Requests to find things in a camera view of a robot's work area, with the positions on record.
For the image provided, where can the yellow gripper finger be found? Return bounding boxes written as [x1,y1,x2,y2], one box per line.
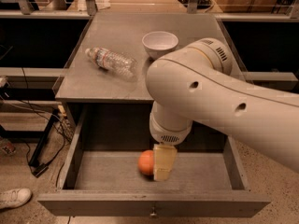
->
[153,144,178,181]

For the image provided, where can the orange fruit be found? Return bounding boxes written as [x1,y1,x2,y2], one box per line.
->
[138,150,154,175]

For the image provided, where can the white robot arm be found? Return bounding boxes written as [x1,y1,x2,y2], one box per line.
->
[146,38,299,181]

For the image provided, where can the small drawer knob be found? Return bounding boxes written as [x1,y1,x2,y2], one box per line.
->
[149,206,158,218]

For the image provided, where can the grey open drawer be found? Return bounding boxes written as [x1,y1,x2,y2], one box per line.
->
[38,105,270,217]

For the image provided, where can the grey cabinet counter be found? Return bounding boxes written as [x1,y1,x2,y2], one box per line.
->
[51,12,261,135]

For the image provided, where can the white ceramic bowl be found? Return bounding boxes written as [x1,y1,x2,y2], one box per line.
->
[142,31,178,60]

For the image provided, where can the clear plastic water bottle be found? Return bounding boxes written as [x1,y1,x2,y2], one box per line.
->
[85,47,136,80]

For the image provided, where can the black table leg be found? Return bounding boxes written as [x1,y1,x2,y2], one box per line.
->
[28,109,59,178]

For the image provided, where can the white sneaker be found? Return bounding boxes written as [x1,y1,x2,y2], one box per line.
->
[0,189,32,209]

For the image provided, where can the black cables on floor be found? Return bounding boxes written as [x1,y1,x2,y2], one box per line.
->
[0,66,75,189]

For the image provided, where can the black cable coil on shelf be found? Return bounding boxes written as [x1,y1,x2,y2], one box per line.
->
[171,0,217,11]

